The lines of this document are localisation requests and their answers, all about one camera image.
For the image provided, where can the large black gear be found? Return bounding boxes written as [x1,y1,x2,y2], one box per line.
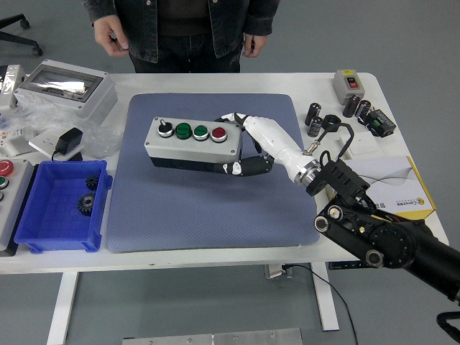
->
[76,193,97,217]

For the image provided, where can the grey four-button control box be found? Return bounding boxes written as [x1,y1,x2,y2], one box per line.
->
[143,116,244,173]

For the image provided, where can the black power adapter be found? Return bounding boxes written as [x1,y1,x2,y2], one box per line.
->
[51,126,84,162]

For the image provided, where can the black office chair base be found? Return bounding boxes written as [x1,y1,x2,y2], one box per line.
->
[0,13,43,57]

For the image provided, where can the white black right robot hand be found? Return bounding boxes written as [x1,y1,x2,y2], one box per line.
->
[214,112,317,180]

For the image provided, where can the black cable under table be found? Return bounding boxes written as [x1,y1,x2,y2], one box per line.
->
[283,264,359,345]

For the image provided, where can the person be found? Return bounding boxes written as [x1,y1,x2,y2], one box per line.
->
[81,0,281,74]

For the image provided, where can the yellow white cardboard box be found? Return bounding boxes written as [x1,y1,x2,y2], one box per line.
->
[325,155,438,221]

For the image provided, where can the metal table bracket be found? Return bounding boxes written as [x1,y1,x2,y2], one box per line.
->
[264,264,294,280]

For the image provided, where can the white boxy device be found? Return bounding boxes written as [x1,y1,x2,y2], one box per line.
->
[0,64,27,111]

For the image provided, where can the person's right hand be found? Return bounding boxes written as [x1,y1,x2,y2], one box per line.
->
[93,16,130,58]

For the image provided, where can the white wall socket plate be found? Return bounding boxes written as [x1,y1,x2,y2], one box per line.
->
[27,129,84,162]

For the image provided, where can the white table leg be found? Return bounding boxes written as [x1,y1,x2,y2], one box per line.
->
[311,264,341,331]
[46,272,79,345]

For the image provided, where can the white wall switch plate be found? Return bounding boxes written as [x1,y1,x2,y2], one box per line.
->
[337,129,380,159]

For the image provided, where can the grey push-button switch box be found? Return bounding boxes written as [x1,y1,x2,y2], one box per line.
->
[331,68,367,106]

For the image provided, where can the blue-grey textured mat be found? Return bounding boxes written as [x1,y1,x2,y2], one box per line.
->
[106,92,321,254]

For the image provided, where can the clear plastic bag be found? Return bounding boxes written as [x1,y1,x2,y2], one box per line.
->
[0,95,123,161]

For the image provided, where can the grey enclosure with clear lid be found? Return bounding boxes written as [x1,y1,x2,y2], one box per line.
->
[14,59,119,126]

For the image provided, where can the person's left hand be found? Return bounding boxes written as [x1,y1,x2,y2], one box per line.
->
[242,32,270,58]

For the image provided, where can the black hex nut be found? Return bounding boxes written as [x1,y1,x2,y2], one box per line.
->
[321,114,341,133]

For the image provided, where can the blue plastic bin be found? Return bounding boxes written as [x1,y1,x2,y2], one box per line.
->
[13,160,114,254]

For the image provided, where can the grey emergency stop control station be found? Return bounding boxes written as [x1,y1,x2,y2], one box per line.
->
[0,157,37,257]

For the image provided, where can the small white packaging boxes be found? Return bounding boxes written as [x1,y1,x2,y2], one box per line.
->
[0,125,37,157]

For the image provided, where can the grey metal plate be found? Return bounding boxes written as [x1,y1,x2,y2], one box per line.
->
[121,327,303,345]

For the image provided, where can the black module with green terminal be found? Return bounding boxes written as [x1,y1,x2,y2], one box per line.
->
[364,109,397,137]

